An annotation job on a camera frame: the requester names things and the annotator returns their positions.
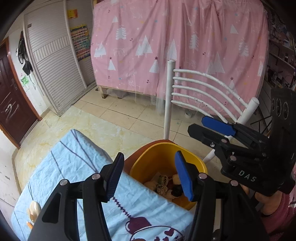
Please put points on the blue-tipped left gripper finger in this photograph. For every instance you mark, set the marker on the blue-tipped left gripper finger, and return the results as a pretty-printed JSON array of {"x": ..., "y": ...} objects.
[{"x": 225, "y": 129}]

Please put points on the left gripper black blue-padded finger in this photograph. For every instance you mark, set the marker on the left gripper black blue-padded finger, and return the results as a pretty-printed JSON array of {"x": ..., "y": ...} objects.
[
  {"x": 224, "y": 211},
  {"x": 58, "y": 218}
]

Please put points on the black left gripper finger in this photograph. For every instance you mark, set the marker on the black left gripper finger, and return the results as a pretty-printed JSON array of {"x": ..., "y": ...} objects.
[{"x": 210, "y": 138}]

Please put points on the orange plastic trash bin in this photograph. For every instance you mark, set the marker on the orange plastic trash bin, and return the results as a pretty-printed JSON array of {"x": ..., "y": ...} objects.
[{"x": 153, "y": 165}]

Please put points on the person's right hand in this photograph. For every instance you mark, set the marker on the person's right hand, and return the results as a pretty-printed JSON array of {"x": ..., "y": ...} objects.
[{"x": 268, "y": 205}]

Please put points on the beige plush toy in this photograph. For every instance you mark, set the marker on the beige plush toy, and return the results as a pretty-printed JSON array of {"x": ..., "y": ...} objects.
[{"x": 34, "y": 210}]

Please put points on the white metal chair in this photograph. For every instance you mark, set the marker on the white metal chair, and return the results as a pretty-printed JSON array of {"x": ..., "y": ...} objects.
[{"x": 174, "y": 82}]

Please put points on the light blue bed sheet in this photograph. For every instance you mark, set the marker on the light blue bed sheet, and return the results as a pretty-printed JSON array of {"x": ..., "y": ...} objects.
[{"x": 133, "y": 213}]

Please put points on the dark brown door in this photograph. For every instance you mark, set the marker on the dark brown door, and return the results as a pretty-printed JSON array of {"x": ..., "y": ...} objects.
[{"x": 18, "y": 116}]

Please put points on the pink tree-print curtain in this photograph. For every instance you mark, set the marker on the pink tree-print curtain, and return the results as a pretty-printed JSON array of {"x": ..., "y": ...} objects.
[{"x": 132, "y": 41}]

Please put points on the white louvered wardrobe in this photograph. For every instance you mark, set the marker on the white louvered wardrobe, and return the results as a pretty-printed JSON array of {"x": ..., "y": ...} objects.
[{"x": 46, "y": 25}]

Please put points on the black bag on hook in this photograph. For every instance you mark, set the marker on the black bag on hook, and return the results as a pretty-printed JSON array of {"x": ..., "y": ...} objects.
[{"x": 27, "y": 67}]

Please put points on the colourful wall chart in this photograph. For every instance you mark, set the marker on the colourful wall chart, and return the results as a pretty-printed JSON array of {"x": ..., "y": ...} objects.
[{"x": 81, "y": 41}]

